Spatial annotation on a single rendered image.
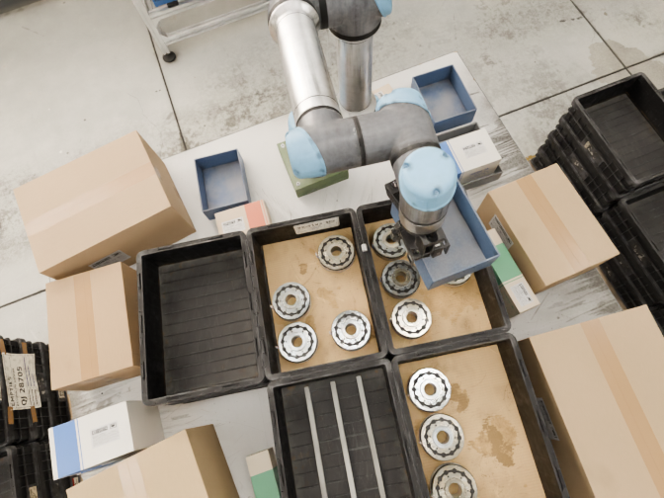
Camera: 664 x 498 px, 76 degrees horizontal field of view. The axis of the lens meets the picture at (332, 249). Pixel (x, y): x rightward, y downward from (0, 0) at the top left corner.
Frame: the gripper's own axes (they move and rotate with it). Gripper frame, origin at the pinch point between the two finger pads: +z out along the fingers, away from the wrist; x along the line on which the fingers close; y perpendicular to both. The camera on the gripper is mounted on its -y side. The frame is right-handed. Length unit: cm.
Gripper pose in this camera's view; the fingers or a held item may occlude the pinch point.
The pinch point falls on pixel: (411, 241)
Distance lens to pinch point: 90.9
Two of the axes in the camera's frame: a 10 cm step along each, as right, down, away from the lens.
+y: 3.4, 8.8, -3.3
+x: 9.3, -3.7, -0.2
